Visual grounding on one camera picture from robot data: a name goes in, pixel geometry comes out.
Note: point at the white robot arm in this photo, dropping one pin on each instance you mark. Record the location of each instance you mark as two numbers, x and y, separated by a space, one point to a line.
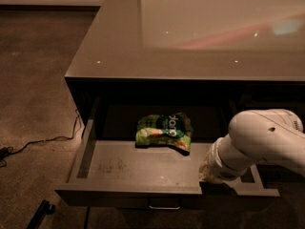
254 136

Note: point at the drawer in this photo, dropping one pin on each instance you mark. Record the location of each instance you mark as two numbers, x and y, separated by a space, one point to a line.
111 171

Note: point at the black power adapter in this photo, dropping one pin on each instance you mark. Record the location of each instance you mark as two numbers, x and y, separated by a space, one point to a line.
4 152

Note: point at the green snack bag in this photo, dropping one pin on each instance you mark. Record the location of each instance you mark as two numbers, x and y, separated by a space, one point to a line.
173 130

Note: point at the black bar on floor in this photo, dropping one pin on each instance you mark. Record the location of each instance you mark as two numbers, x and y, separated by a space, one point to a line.
44 209

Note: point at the dark cabinet with glossy top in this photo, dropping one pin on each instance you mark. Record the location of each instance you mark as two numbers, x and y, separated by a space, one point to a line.
209 59

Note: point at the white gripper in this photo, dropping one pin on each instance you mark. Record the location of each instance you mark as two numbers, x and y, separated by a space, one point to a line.
216 168

